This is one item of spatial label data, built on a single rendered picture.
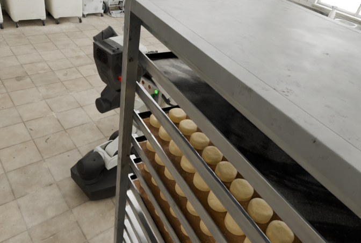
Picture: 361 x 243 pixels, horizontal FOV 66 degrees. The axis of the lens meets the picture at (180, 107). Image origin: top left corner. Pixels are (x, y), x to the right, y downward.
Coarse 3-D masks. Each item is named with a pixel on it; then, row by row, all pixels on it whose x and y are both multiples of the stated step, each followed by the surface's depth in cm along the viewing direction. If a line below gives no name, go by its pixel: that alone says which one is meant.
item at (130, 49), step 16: (128, 0) 59; (128, 16) 61; (128, 32) 63; (128, 48) 65; (128, 64) 67; (128, 80) 70; (128, 96) 73; (128, 112) 76; (128, 128) 80; (128, 144) 83; (128, 160) 87
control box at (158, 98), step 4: (144, 80) 225; (148, 80) 225; (144, 84) 226; (148, 84) 223; (152, 84) 221; (148, 88) 224; (152, 88) 221; (156, 88) 217; (148, 92) 226; (152, 92) 223; (160, 92) 216; (156, 96) 220; (160, 96) 219; (156, 100) 222; (160, 100) 221; (160, 104) 224
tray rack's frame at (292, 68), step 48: (144, 0) 57; (192, 0) 64; (240, 0) 72; (192, 48) 43; (240, 48) 44; (288, 48) 48; (336, 48) 52; (240, 96) 36; (288, 96) 34; (336, 96) 36; (288, 144) 30; (336, 144) 27
